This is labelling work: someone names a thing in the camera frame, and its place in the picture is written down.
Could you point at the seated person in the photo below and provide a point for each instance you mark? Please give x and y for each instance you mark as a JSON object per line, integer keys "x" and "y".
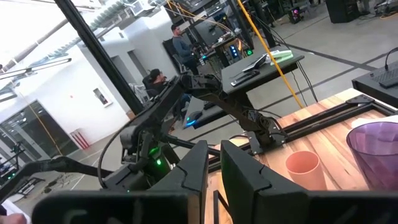
{"x": 155, "y": 81}

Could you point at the peach plastic cup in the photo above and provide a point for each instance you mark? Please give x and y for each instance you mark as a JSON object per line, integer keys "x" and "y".
{"x": 306, "y": 171}

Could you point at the dark tablet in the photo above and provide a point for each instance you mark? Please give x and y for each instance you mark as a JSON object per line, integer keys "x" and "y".
{"x": 256, "y": 63}

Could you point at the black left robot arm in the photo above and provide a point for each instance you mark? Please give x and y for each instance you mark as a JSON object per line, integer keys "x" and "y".
{"x": 236, "y": 109}

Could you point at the standing person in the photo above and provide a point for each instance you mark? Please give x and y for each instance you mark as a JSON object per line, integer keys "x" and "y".
{"x": 183, "y": 49}

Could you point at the purple translucent tumbler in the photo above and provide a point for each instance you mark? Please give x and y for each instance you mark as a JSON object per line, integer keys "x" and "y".
{"x": 376, "y": 155}

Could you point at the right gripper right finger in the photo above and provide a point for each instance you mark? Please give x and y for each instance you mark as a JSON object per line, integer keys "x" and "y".
{"x": 242, "y": 174}

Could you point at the black desk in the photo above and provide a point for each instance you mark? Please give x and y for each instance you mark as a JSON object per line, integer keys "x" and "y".
{"x": 228, "y": 76}

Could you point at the black aluminium table frame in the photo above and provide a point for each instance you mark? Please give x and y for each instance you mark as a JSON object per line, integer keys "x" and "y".
{"x": 326, "y": 117}

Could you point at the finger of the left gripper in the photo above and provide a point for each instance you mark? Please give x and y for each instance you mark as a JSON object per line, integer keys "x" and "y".
{"x": 62, "y": 163}

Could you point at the black frame post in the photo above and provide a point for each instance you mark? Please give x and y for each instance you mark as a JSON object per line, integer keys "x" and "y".
{"x": 99, "y": 56}

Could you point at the black light bar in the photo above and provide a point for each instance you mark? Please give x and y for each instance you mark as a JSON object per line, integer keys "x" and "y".
{"x": 46, "y": 65}

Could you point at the black smartphone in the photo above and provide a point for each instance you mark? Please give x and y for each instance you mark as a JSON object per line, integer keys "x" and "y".
{"x": 245, "y": 78}

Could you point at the black computer tower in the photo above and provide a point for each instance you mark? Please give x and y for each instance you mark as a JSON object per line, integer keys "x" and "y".
{"x": 367, "y": 87}

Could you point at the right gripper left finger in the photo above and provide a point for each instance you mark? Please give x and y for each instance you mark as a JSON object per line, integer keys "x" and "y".
{"x": 192, "y": 168}

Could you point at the white checked cloth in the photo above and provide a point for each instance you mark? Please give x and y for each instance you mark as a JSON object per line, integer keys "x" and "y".
{"x": 376, "y": 120}

